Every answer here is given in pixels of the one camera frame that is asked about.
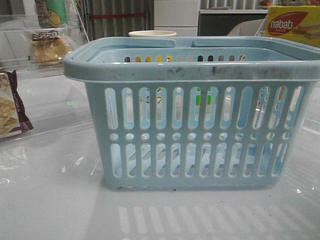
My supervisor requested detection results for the brown cracker snack packet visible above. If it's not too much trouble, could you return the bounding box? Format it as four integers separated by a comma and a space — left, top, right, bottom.
0, 70, 34, 139

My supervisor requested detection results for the clear acrylic display shelf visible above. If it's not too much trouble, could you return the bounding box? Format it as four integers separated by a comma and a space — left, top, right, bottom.
0, 9, 94, 141

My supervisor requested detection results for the white drawer cabinet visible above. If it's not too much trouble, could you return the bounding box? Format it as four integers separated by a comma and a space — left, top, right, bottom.
153, 0, 201, 37

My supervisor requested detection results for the yellow nabati wafer box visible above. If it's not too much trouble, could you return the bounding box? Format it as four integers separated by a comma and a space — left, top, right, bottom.
264, 5, 320, 48

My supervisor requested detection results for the cream paper cup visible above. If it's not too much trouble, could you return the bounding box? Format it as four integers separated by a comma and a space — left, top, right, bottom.
128, 30, 177, 38

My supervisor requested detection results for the bread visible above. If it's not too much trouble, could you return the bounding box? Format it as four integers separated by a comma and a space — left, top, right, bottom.
31, 25, 71, 64

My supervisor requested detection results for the light blue plastic basket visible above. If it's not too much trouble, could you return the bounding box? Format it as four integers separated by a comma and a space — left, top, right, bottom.
63, 36, 320, 189

